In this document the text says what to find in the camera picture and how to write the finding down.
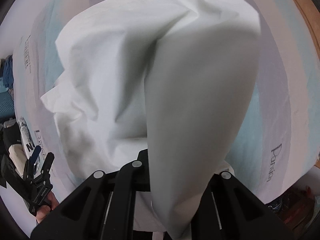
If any white shell jacket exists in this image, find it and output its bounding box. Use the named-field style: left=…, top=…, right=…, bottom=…
left=41, top=0, right=261, bottom=239

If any white printed folded shirt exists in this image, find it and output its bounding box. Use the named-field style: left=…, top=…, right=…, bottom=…
left=18, top=117, right=36, bottom=159

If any dark blue folded garment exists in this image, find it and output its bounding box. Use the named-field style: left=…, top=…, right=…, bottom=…
left=1, top=55, right=14, bottom=93

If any person's left hand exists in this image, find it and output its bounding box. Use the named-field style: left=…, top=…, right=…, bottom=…
left=36, top=191, right=59, bottom=224

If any beige folded garment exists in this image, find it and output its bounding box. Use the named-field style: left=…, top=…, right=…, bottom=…
left=9, top=144, right=27, bottom=176

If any striped pastel bed sheet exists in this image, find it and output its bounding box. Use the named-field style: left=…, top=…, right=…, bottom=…
left=13, top=0, right=319, bottom=203

